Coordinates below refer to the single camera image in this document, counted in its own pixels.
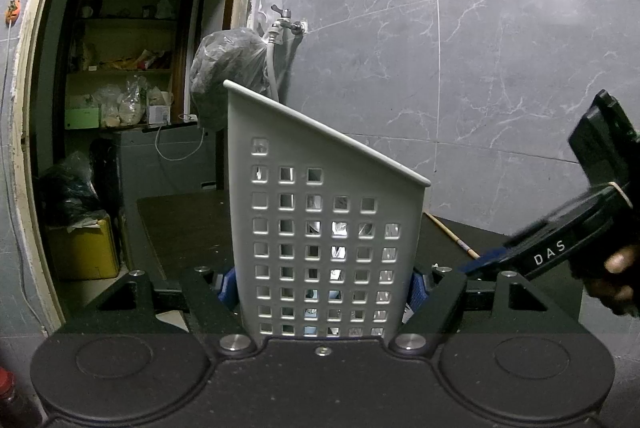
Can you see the grey metal cabinet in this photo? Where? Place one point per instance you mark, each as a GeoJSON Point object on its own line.
{"type": "Point", "coordinates": [165, 167]}

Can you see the yellow box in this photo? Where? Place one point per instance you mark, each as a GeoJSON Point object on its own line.
{"type": "Point", "coordinates": [85, 248]}

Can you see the plain wooden chopstick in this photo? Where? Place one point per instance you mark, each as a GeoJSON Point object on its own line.
{"type": "Point", "coordinates": [452, 235]}

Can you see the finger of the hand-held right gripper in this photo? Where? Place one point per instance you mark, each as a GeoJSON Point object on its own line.
{"type": "Point", "coordinates": [485, 264]}

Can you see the wooden door frame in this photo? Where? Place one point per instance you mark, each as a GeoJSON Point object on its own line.
{"type": "Point", "coordinates": [20, 147]}

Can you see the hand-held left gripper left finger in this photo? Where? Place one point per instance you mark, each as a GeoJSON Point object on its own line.
{"type": "Point", "coordinates": [227, 285]}

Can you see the black plastic floor bag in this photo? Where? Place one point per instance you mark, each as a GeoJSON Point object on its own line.
{"type": "Point", "coordinates": [67, 188]}

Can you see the dark hanging plastic bag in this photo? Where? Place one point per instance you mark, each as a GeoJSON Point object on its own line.
{"type": "Point", "coordinates": [225, 62]}

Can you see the small white box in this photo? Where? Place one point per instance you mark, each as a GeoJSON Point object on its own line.
{"type": "Point", "coordinates": [159, 113]}

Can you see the green box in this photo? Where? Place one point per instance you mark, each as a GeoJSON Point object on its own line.
{"type": "Point", "coordinates": [84, 117]}

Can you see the person's right hand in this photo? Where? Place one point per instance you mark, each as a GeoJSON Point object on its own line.
{"type": "Point", "coordinates": [622, 268]}

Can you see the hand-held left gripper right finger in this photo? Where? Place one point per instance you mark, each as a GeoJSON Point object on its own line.
{"type": "Point", "coordinates": [416, 293]}

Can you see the wooden shelf unit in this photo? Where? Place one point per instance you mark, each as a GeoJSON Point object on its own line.
{"type": "Point", "coordinates": [130, 57]}

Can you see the clear plastic food bags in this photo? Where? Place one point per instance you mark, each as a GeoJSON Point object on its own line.
{"type": "Point", "coordinates": [125, 105]}

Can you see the orange wall hook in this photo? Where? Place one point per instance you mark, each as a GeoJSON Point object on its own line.
{"type": "Point", "coordinates": [11, 10]}

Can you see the grey perforated utensil basket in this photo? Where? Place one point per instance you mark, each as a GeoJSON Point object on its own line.
{"type": "Point", "coordinates": [295, 147]}

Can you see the metal wall faucet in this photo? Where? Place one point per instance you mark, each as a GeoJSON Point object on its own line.
{"type": "Point", "coordinates": [285, 22]}

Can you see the red bottle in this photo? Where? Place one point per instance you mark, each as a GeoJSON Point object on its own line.
{"type": "Point", "coordinates": [12, 400]}

